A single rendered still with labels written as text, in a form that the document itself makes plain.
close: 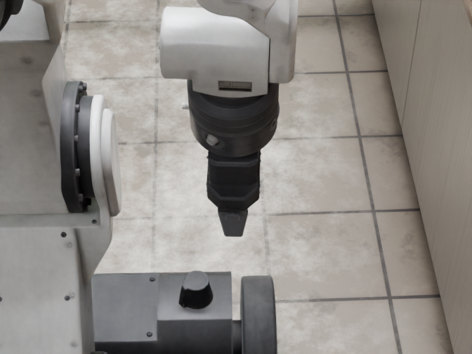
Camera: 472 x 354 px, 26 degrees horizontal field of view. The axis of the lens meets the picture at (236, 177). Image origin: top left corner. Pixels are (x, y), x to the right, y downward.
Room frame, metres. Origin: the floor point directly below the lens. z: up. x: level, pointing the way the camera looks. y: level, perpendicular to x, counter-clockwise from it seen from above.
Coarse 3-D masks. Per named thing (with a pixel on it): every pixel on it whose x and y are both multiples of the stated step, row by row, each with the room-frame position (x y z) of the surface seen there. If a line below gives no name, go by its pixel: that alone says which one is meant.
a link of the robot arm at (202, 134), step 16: (192, 128) 0.75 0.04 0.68; (208, 128) 0.72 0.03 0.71; (272, 128) 0.74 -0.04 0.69; (208, 144) 0.73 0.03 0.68; (224, 144) 0.72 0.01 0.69; (240, 144) 0.72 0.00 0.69; (256, 144) 0.73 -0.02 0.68; (208, 160) 0.74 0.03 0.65; (224, 160) 0.74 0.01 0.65; (240, 160) 0.73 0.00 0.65; (256, 160) 0.74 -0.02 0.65; (208, 176) 0.75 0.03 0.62; (224, 176) 0.74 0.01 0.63; (240, 176) 0.73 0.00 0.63; (256, 176) 0.74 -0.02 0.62; (208, 192) 0.74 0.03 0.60; (224, 192) 0.73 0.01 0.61; (240, 192) 0.73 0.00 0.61; (256, 192) 0.73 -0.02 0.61; (224, 208) 0.73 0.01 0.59; (240, 208) 0.73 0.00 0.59
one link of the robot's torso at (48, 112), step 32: (32, 0) 0.66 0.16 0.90; (64, 0) 0.75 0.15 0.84; (0, 32) 0.71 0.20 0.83; (32, 32) 0.71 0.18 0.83; (0, 64) 0.71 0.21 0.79; (32, 64) 0.71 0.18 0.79; (64, 64) 0.84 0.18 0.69; (0, 96) 0.72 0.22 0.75; (32, 96) 0.72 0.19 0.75; (64, 96) 0.80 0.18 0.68; (0, 128) 0.73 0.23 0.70; (32, 128) 0.73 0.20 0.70; (64, 128) 0.77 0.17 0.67; (0, 160) 0.73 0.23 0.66; (32, 160) 0.73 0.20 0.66; (64, 160) 0.74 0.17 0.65; (0, 192) 0.73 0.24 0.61; (32, 192) 0.73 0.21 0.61; (64, 192) 0.73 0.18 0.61
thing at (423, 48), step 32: (384, 0) 1.66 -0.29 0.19; (416, 0) 1.42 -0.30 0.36; (448, 0) 1.23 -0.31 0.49; (384, 32) 1.62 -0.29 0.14; (416, 32) 1.39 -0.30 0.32; (448, 32) 1.21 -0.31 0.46; (416, 64) 1.35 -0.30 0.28; (448, 64) 1.18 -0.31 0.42; (416, 96) 1.32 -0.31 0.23; (448, 96) 1.15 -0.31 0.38; (416, 128) 1.29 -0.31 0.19; (448, 128) 1.12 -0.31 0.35; (416, 160) 1.26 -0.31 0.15; (448, 160) 1.09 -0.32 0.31; (448, 192) 1.06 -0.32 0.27; (448, 224) 1.03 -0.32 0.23; (448, 256) 1.00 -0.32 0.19; (448, 288) 0.97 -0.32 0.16; (448, 320) 0.94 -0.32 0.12
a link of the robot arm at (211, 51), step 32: (160, 32) 0.73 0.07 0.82; (192, 32) 0.72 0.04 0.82; (224, 32) 0.72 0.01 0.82; (256, 32) 0.72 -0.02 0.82; (160, 64) 0.71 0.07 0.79; (192, 64) 0.71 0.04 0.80; (224, 64) 0.71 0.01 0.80; (256, 64) 0.71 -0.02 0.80; (192, 96) 0.73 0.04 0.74; (224, 96) 0.72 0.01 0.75; (256, 96) 0.73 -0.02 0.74; (224, 128) 0.71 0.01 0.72; (256, 128) 0.72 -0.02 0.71
